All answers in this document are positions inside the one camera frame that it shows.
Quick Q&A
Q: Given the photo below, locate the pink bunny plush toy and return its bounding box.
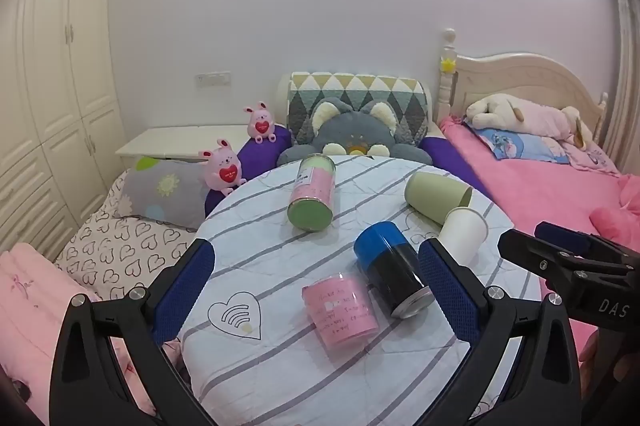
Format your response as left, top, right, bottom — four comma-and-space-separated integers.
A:
243, 101, 277, 143
198, 139, 247, 197

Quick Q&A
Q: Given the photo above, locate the pink bedsheet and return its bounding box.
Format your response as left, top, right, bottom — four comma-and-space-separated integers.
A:
442, 115, 640, 363

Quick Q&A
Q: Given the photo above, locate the white nightstand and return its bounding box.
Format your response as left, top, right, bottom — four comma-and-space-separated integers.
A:
115, 125, 254, 165

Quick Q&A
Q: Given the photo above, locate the pink plush blanket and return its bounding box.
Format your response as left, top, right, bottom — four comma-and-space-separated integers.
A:
589, 173, 640, 253

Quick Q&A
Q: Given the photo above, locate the blue cartoon pillow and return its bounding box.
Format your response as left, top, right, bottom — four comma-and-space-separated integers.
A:
472, 123, 572, 165

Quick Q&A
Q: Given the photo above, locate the cream wardrobe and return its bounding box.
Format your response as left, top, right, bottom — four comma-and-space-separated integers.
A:
0, 0, 127, 268

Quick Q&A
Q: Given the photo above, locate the pink quilted blanket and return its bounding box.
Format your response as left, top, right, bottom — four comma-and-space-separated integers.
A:
0, 241, 182, 426

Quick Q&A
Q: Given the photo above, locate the white wall switch panel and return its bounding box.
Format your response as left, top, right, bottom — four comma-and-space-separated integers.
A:
193, 71, 232, 88

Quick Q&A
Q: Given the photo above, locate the blue and black canister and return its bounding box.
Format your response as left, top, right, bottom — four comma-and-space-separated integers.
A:
353, 221, 436, 319

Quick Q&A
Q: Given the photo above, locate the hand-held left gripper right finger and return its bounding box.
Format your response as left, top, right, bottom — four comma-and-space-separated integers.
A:
417, 236, 584, 426

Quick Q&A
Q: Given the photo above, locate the grey cat plush cushion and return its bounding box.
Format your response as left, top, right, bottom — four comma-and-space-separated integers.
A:
276, 98, 434, 167

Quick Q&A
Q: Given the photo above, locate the purple cushion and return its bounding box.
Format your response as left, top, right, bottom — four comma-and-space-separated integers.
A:
204, 125, 497, 220

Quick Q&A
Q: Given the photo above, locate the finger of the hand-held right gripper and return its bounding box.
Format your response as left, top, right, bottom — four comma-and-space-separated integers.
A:
534, 221, 640, 265
497, 229, 601, 293

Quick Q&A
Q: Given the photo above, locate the pink transparent cup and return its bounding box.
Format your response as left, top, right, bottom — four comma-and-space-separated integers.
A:
301, 272, 379, 351

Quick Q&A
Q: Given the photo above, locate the grey flower print pillow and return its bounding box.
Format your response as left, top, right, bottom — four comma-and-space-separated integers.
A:
117, 155, 214, 231

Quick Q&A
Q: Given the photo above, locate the green cup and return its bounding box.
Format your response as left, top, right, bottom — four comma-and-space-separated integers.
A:
404, 171, 474, 227

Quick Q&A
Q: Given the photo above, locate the white and pink plush toy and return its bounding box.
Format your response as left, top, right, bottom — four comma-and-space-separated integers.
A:
464, 93, 597, 152

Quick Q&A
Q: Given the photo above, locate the heart print bedsheet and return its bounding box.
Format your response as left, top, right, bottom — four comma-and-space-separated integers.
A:
52, 168, 202, 303

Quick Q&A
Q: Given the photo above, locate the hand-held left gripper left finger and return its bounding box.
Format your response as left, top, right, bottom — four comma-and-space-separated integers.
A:
49, 237, 221, 426

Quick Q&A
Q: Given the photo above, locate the cream bed headboard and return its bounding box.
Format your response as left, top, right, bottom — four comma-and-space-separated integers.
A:
437, 28, 609, 148

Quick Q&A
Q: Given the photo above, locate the diamond pattern quilted cushion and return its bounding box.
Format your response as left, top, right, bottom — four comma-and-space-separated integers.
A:
284, 71, 432, 147

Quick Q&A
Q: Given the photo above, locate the white paper cup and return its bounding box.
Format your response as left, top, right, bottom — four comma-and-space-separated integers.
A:
438, 206, 489, 265

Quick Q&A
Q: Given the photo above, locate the white curtain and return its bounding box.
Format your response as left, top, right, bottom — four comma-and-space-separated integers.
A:
606, 0, 640, 179

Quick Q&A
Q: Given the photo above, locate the pink can with green lid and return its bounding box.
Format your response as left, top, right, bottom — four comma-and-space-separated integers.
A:
287, 153, 337, 232

